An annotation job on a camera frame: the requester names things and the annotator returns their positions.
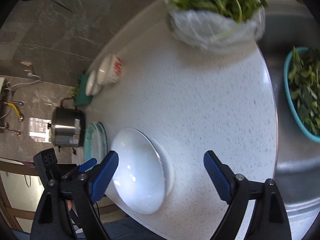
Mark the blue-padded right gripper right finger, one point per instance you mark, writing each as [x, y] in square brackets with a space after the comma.
[269, 219]

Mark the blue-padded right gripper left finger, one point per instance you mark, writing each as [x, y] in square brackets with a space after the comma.
[52, 219]

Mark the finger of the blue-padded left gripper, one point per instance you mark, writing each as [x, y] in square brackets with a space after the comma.
[79, 169]

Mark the turquoise floral plate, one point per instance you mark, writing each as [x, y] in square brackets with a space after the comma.
[100, 143]
[90, 130]

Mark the large white bowl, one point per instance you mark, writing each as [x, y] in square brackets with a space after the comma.
[145, 174]

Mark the small plain white bowl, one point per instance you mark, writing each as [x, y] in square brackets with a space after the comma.
[92, 87]

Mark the red floral white bowl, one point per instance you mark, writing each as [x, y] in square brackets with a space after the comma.
[110, 70]

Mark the person's left hand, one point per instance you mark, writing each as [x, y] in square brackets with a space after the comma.
[69, 205]

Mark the stainless steel rice cooker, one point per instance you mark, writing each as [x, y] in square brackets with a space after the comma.
[67, 126]

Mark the green basin with greens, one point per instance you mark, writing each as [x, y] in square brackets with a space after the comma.
[79, 92]

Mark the turquoise basin with greens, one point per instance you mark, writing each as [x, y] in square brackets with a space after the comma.
[301, 83]

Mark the stainless steel sink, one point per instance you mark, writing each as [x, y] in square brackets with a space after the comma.
[297, 173]

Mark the plastic bag of greens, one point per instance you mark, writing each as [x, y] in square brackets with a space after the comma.
[218, 26]

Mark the wall power socket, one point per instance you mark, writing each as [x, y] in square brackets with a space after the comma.
[28, 66]

